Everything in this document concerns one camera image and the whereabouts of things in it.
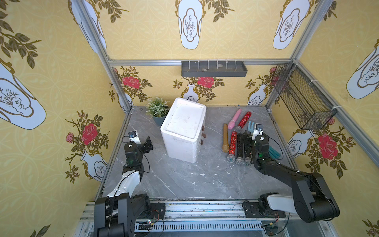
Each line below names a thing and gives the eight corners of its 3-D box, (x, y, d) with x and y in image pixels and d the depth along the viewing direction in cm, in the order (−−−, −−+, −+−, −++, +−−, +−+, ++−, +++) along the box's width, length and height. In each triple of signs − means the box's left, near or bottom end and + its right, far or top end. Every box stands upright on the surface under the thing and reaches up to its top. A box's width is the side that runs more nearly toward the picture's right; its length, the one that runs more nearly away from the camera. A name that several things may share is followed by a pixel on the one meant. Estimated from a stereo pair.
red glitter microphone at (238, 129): (233, 130, 107) (234, 128, 105) (247, 113, 118) (248, 110, 116) (239, 133, 106) (240, 131, 103) (252, 115, 117) (253, 113, 114)
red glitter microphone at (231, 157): (226, 161, 92) (227, 158, 89) (230, 133, 106) (231, 130, 103) (233, 163, 91) (234, 160, 88) (237, 134, 105) (238, 131, 102)
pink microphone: (226, 127, 109) (227, 125, 108) (239, 110, 121) (239, 108, 119) (231, 130, 108) (231, 128, 106) (243, 112, 119) (244, 110, 118)
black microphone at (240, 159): (235, 165, 91) (236, 162, 88) (235, 135, 105) (236, 132, 103) (242, 166, 90) (244, 164, 88) (241, 136, 105) (243, 133, 102)
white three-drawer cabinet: (162, 158, 95) (153, 134, 74) (174, 124, 113) (170, 97, 92) (196, 165, 92) (197, 142, 71) (203, 129, 110) (206, 102, 89)
